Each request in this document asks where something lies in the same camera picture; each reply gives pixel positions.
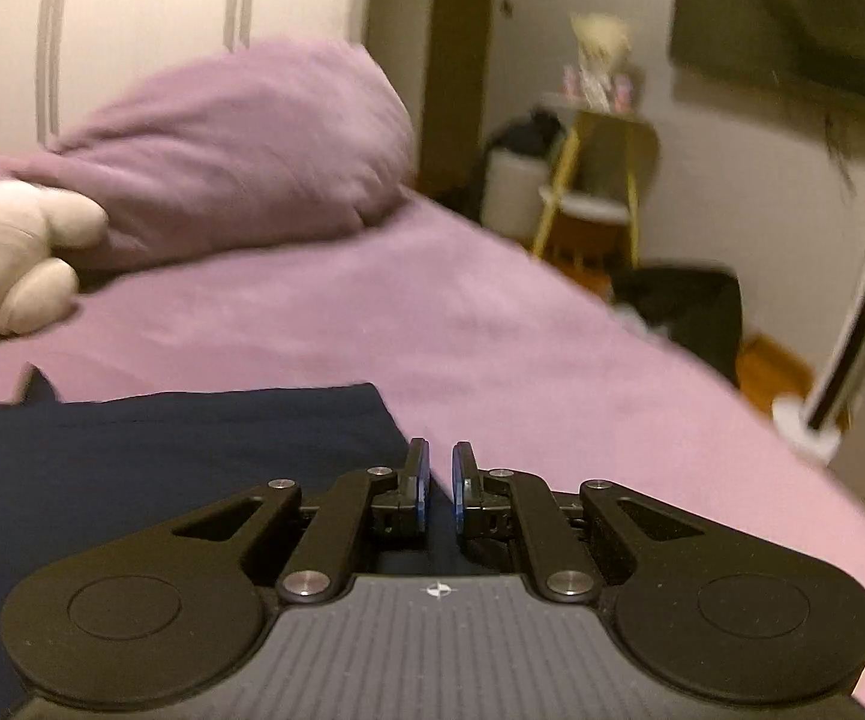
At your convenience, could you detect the yellow side table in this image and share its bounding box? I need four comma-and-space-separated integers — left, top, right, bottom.
528, 93, 660, 272

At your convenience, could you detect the purple pillow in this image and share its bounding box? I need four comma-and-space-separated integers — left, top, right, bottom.
0, 37, 419, 272

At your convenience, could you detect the dark clothing heap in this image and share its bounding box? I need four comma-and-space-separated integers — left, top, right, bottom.
488, 111, 567, 160

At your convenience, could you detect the small doll figurine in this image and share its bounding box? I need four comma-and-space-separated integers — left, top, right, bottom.
566, 13, 638, 112

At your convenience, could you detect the pink bed blanket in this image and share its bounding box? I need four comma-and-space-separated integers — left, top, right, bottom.
0, 191, 865, 646

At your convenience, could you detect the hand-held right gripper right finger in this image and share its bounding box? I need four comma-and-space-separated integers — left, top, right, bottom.
452, 441, 705, 605

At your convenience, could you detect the cream plush toy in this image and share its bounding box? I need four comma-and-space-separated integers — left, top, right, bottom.
0, 127, 110, 338

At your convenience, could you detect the white wardrobe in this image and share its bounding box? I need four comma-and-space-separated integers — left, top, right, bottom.
0, 0, 375, 160

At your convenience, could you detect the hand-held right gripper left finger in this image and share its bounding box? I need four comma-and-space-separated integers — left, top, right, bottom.
170, 438, 431, 605

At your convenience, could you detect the white round bin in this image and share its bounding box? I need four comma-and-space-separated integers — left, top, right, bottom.
486, 148, 548, 242

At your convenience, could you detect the navy zip jacket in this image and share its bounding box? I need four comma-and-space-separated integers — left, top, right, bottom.
0, 363, 471, 720

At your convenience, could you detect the black bag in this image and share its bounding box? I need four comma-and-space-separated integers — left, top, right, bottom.
611, 262, 743, 385

